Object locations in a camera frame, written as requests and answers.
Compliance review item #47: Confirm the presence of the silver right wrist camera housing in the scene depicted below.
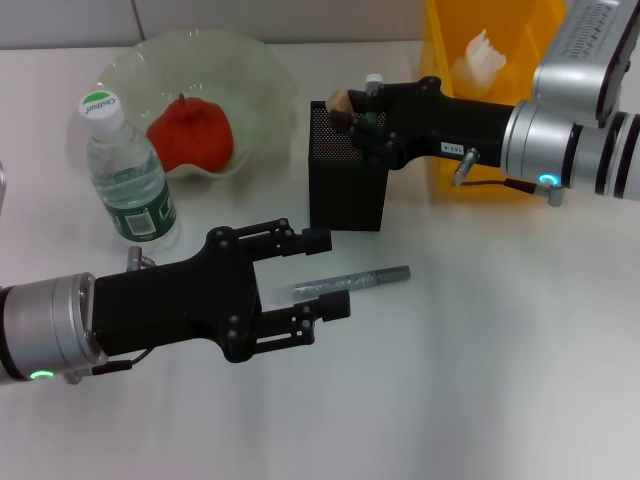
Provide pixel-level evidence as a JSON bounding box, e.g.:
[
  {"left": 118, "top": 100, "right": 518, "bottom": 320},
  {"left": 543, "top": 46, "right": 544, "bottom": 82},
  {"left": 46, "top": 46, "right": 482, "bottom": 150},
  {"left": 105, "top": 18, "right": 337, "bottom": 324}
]
[{"left": 532, "top": 0, "right": 640, "bottom": 126}]

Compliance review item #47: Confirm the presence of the red apple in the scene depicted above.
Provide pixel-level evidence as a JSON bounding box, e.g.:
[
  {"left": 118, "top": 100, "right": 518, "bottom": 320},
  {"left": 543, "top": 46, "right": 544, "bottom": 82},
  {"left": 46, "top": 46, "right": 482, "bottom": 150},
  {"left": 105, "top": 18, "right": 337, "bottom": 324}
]
[{"left": 146, "top": 93, "right": 235, "bottom": 176}]

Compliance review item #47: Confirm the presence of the right gripper connector cable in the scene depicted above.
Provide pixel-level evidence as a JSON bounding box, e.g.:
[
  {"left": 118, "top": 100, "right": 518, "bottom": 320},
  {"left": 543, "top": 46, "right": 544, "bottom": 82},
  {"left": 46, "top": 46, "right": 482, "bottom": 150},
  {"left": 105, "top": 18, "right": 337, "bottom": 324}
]
[{"left": 451, "top": 148, "right": 566, "bottom": 207}]

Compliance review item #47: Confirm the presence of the grey pen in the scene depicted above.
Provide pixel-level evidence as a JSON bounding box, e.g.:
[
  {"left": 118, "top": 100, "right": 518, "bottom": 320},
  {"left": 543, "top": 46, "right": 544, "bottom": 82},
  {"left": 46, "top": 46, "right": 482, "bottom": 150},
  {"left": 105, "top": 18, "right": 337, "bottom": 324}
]
[{"left": 272, "top": 266, "right": 412, "bottom": 305}]

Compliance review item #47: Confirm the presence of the left gripper metal connector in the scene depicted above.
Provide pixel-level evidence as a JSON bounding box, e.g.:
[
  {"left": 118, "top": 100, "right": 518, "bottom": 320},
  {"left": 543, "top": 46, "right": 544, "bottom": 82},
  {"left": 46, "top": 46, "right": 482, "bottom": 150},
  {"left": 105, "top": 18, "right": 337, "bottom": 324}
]
[{"left": 126, "top": 245, "right": 157, "bottom": 271}]

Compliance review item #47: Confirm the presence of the white paper ball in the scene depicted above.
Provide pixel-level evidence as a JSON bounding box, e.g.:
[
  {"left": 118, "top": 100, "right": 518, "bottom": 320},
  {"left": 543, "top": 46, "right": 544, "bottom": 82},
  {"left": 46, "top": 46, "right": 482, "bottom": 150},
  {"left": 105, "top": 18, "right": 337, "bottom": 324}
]
[{"left": 452, "top": 28, "right": 509, "bottom": 100}]

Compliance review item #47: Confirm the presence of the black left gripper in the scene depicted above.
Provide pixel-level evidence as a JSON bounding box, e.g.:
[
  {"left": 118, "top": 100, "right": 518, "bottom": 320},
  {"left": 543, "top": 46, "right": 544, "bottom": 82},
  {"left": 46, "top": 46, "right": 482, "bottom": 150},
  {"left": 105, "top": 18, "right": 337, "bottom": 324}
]
[{"left": 92, "top": 218, "right": 351, "bottom": 365}]

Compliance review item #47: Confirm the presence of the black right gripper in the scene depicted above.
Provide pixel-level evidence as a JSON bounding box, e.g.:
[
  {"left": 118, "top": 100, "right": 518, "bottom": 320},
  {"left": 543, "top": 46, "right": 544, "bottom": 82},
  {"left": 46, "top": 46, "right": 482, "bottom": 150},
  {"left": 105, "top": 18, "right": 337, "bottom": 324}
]
[{"left": 329, "top": 76, "right": 516, "bottom": 172}]

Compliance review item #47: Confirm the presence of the green glass fruit plate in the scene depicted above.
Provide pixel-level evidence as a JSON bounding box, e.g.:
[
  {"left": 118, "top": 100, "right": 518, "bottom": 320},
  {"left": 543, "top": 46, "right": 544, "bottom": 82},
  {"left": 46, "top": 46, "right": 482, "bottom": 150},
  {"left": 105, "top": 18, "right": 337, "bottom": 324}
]
[{"left": 67, "top": 29, "right": 297, "bottom": 184}]

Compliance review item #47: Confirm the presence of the tan eraser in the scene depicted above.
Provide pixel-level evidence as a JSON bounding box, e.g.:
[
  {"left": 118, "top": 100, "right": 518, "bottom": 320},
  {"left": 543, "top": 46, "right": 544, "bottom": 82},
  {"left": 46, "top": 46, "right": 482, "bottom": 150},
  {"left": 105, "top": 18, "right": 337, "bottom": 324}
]
[{"left": 326, "top": 88, "right": 355, "bottom": 115}]

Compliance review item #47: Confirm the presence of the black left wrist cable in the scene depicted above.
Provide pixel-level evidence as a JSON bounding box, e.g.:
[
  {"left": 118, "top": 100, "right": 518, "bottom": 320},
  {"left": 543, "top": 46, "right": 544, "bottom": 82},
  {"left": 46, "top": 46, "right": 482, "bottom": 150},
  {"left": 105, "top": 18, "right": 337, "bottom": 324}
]
[{"left": 64, "top": 347, "right": 154, "bottom": 386}]

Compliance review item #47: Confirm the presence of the black mesh pen holder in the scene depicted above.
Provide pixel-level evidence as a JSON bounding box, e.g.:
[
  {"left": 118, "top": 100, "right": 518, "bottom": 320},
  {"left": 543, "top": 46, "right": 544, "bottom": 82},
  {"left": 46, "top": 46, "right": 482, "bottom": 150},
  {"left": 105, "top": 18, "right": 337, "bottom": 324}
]
[{"left": 308, "top": 100, "right": 390, "bottom": 232}]

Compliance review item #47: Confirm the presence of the yellow plastic bin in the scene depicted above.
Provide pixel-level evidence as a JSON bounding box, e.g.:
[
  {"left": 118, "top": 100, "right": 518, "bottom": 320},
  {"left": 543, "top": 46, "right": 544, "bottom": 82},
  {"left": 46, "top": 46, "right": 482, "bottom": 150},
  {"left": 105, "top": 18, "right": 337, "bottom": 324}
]
[{"left": 418, "top": 0, "right": 569, "bottom": 201}]

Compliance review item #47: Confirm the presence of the clear plastic water bottle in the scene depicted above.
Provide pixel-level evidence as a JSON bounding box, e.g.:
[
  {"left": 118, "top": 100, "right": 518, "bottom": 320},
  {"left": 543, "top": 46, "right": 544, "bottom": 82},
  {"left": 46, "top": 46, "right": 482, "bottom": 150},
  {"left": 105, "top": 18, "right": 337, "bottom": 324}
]
[{"left": 77, "top": 90, "right": 180, "bottom": 246}]

